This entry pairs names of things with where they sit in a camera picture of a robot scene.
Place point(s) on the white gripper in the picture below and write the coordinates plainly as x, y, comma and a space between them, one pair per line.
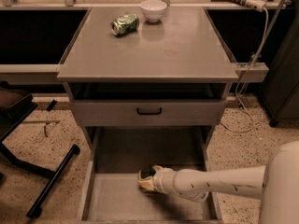
161, 180

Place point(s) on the green and yellow sponge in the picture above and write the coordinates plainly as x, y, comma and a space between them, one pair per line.
146, 174

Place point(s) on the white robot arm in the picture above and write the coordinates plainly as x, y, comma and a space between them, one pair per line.
275, 185

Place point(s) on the open grey bottom drawer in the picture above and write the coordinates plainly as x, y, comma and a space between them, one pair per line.
111, 194

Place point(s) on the grey drawer cabinet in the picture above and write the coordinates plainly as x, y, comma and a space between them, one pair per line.
179, 57

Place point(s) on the dark cabinet at right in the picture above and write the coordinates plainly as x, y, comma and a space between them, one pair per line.
280, 90

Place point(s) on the crushed green soda can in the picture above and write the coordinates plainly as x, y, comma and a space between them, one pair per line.
125, 24

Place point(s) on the white ceramic bowl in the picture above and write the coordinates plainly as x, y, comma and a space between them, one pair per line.
153, 10

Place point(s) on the grey drawer with black handle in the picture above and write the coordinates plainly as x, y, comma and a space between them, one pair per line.
147, 113

